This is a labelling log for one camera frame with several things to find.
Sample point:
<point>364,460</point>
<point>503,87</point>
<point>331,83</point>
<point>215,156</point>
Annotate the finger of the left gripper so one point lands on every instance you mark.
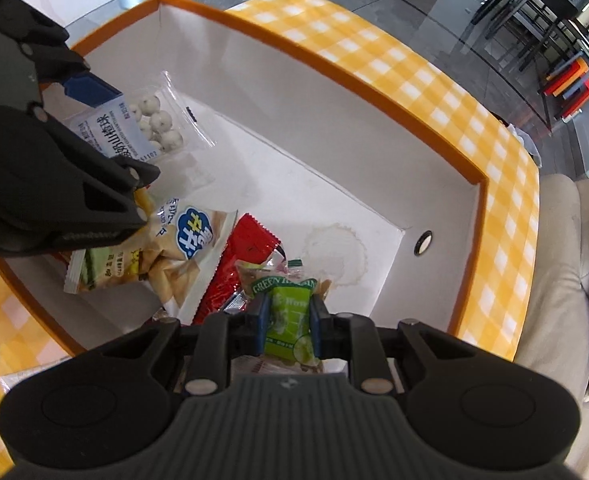
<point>98,188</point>
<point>77,80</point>

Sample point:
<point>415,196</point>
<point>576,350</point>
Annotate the orange cardboard box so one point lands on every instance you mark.
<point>316,135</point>

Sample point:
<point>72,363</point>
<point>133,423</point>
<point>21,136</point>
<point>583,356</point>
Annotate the orange red stacked stools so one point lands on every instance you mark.
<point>569,84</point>

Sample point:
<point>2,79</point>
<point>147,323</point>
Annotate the beige sofa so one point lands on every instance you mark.
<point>555,337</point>

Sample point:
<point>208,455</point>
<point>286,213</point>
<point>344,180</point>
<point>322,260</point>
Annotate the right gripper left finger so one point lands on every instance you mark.
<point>222,338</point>

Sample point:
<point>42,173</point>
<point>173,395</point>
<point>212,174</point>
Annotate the orange Mimi snack bag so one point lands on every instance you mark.
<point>104,267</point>

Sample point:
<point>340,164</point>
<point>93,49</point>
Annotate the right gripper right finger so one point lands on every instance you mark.
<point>353,338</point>

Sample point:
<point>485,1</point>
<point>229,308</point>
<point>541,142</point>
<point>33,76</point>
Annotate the dark dining table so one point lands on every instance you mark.
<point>543,25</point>

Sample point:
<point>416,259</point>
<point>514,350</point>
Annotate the large red snack bag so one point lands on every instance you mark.
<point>249,242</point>

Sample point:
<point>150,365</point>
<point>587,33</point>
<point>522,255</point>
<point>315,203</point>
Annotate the green nut snack packet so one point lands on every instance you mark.
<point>289,287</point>

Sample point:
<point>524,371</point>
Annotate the white yogurt hawthorn ball packet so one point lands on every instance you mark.
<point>147,124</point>

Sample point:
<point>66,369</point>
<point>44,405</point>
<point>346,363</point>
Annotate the black dining chair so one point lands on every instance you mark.
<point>554,14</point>

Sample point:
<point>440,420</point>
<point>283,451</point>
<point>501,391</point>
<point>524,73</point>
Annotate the beige chips bag blue logo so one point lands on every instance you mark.
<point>183,246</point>

